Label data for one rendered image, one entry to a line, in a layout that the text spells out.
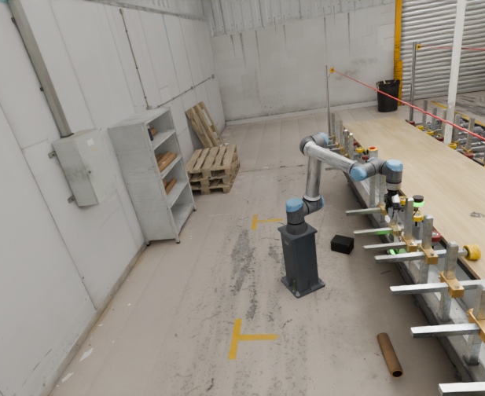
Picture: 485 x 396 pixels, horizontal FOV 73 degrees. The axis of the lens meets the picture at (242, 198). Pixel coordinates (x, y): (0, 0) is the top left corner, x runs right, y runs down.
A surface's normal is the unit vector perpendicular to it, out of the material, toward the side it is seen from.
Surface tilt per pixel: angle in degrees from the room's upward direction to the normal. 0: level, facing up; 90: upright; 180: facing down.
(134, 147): 90
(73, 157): 90
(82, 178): 90
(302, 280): 90
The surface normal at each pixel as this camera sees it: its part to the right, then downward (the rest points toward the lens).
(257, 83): -0.12, 0.44
